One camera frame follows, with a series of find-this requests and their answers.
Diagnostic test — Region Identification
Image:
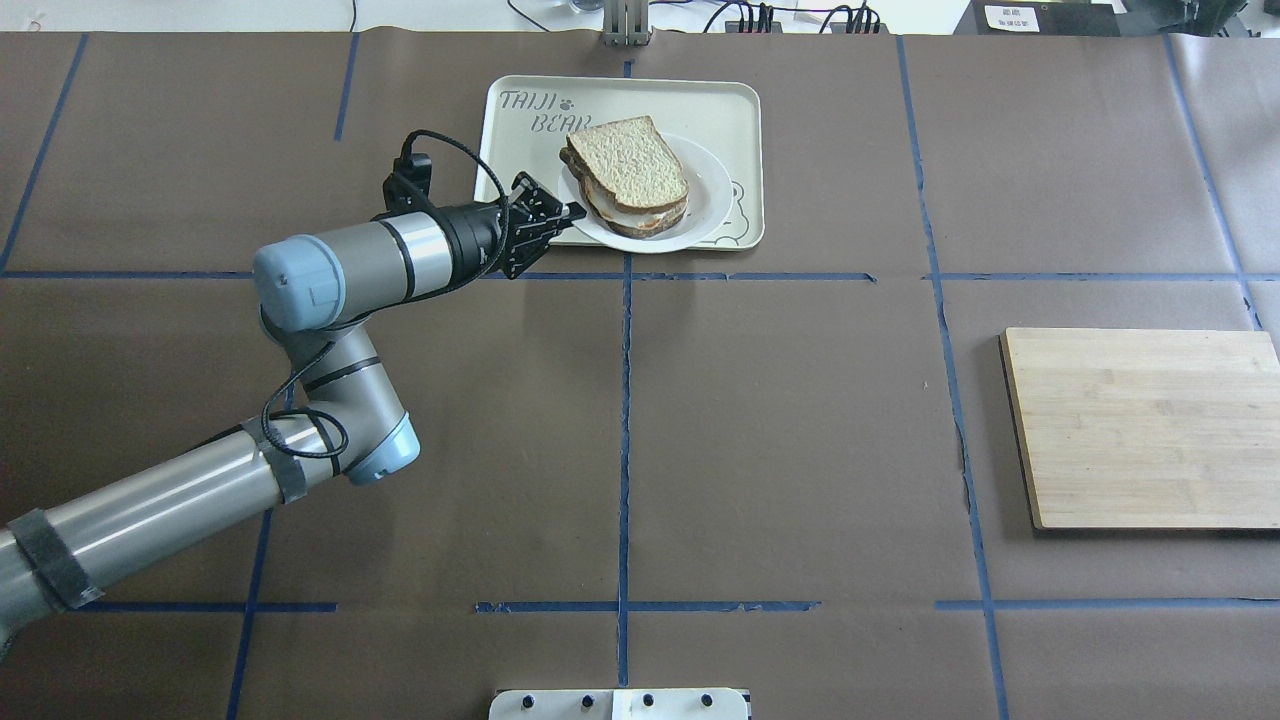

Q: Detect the grey camera post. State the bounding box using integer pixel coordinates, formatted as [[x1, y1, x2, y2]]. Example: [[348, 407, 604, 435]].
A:
[[602, 0, 653, 47]]

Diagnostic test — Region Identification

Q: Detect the white round plate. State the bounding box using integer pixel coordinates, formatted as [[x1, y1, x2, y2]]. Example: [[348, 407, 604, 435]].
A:
[[566, 133, 736, 254]]

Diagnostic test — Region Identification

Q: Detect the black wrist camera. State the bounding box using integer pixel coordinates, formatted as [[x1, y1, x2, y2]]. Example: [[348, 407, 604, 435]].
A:
[[381, 151, 433, 218]]

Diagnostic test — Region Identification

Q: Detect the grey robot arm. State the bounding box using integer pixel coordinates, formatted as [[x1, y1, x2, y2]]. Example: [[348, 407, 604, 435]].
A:
[[1, 172, 586, 647]]

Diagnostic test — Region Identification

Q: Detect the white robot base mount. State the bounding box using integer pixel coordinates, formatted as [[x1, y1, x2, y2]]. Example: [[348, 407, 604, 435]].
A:
[[488, 687, 753, 719]]

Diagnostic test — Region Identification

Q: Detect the wooden cutting board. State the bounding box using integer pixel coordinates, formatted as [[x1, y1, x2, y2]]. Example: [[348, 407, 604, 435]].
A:
[[998, 327, 1279, 530]]

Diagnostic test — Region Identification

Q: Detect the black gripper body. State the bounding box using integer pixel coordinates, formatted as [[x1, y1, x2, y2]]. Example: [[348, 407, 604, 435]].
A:
[[498, 172, 570, 279]]

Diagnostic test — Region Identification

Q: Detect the black power strip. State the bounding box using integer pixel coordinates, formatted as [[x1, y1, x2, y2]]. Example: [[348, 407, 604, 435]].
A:
[[710, 10, 891, 35]]

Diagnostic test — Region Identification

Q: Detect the black box with label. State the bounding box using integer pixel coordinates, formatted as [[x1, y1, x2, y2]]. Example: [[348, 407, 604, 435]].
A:
[[952, 0, 1190, 38]]

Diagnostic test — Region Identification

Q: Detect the cream bear tray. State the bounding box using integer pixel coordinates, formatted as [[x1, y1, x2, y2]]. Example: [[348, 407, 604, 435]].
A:
[[479, 76, 765, 252]]

